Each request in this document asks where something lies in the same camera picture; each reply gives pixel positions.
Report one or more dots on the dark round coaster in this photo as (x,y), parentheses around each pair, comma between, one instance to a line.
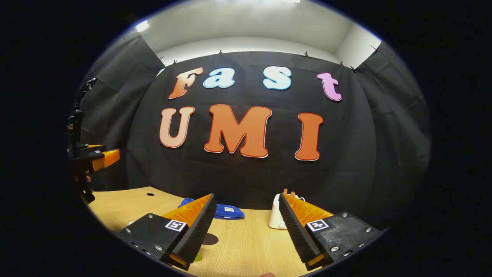
(211,239)

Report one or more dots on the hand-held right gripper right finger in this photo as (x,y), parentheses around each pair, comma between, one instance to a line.
(296,231)

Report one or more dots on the white toaster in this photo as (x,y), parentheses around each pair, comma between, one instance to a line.
(275,215)

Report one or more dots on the toasted bread slice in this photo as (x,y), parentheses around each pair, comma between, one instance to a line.
(285,191)

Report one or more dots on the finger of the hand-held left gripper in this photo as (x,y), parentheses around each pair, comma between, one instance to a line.
(96,147)
(107,158)

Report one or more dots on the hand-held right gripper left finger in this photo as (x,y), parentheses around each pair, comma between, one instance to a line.
(200,227)

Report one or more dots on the ceiling light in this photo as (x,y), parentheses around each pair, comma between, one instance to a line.
(142,26)

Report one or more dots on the blue towel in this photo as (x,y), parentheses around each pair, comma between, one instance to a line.
(230,211)

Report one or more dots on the black backdrop cloth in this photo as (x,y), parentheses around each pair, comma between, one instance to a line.
(250,177)

